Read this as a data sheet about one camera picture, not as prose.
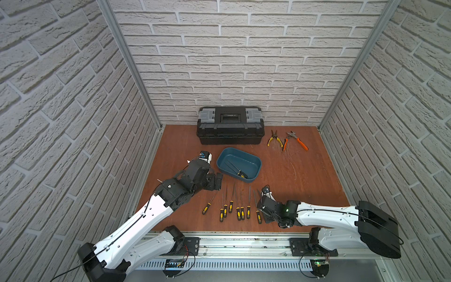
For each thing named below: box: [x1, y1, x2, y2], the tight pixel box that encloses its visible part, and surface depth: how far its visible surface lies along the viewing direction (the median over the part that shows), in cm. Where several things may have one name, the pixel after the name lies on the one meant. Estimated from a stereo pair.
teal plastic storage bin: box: [216, 146, 262, 184], surface depth 101 cm
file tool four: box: [228, 182, 235, 214], surface depth 86 cm
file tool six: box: [240, 190, 245, 221], surface depth 85 cm
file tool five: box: [236, 192, 242, 221], surface depth 83 cm
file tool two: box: [219, 192, 225, 223], surface depth 83 cm
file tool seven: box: [246, 185, 252, 220], surface depth 86 cm
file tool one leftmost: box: [202, 191, 218, 216], surface depth 85 cm
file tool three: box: [223, 186, 228, 218], surface depth 85 cm
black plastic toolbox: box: [196, 106, 265, 146], surface depth 102 cm
